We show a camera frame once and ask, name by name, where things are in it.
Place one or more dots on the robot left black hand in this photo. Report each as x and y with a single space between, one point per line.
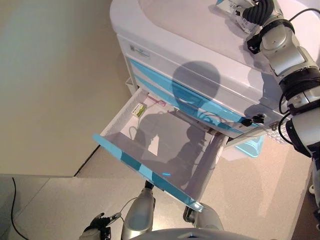
100 222

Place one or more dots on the robot right black hand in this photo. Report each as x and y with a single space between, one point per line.
261 11

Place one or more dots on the blue front cart drawer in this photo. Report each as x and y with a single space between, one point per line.
130 155

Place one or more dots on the robot right silver arm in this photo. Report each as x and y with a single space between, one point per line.
287 57

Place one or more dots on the robot left silver arm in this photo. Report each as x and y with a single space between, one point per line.
92 235

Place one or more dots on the white medicine box blue corner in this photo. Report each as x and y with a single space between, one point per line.
226 5

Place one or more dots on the green white medicine box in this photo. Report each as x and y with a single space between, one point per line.
139 110

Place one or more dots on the robot left silver leg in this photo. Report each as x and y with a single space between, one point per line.
138 212

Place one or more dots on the robot silver leg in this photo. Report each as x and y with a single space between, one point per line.
138 212
207 217

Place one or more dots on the white medical cart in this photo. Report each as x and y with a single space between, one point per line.
187 37

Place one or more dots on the robot right silver leg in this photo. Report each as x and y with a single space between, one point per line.
207 217

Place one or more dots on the black cart keys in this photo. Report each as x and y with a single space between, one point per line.
252 120

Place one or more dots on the robot grey torso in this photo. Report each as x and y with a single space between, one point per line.
212 235

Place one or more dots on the white perforated side basket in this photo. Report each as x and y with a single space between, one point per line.
275 136

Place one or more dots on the cart brand label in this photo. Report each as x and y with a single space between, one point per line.
138 50

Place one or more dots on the pink packet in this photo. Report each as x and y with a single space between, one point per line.
156 100

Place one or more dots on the blue lid waste bin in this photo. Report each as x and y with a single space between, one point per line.
250 148

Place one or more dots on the white bed caster wheel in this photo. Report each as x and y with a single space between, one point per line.
312 188

